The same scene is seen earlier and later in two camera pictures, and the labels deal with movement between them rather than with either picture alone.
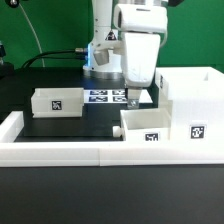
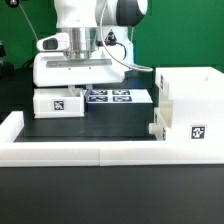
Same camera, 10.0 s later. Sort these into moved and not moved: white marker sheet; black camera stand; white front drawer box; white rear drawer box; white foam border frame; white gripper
Moved: white gripper; white front drawer box
Not moved: black camera stand; white rear drawer box; white marker sheet; white foam border frame
